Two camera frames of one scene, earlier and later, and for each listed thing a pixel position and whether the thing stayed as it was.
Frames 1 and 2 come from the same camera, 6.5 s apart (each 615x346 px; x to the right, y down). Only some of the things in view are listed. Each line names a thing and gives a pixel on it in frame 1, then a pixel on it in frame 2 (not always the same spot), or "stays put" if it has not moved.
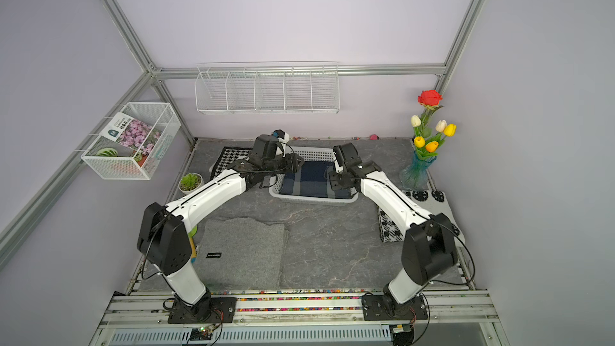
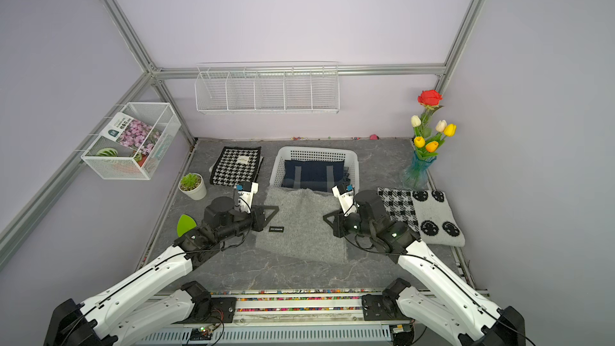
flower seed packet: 132,133 stays put
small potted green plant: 190,183 stays put
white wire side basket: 130,146 stays put
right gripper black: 333,179 -> 337,223
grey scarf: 239,253 -> 298,227
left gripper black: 291,162 -> 259,220
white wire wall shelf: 268,87 stays put
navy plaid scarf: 312,180 stays put
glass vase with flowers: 428,135 stays put
